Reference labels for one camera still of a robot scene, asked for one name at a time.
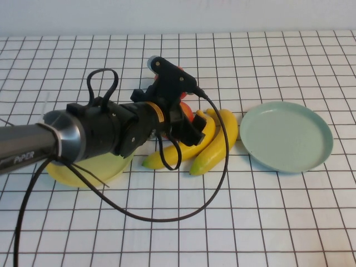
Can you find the yellow round plate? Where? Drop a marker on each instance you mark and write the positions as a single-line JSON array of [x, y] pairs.
[[116, 167]]

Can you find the yellow banana with thin stem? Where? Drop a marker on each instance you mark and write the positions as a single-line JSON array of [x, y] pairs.
[[192, 153]]

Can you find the white zip tie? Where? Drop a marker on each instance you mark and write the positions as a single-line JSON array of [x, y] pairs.
[[57, 144]]

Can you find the yellow banana with green end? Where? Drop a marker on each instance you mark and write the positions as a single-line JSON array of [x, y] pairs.
[[214, 155]]

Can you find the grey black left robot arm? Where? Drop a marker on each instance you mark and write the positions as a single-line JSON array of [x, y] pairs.
[[97, 133]]

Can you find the white grid-pattern tablecloth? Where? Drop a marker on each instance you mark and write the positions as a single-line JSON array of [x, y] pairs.
[[264, 222]]

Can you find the pale blue-green round plate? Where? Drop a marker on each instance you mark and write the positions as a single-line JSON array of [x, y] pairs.
[[286, 139]]

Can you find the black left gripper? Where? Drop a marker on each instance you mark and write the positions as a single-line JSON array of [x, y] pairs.
[[178, 122]]

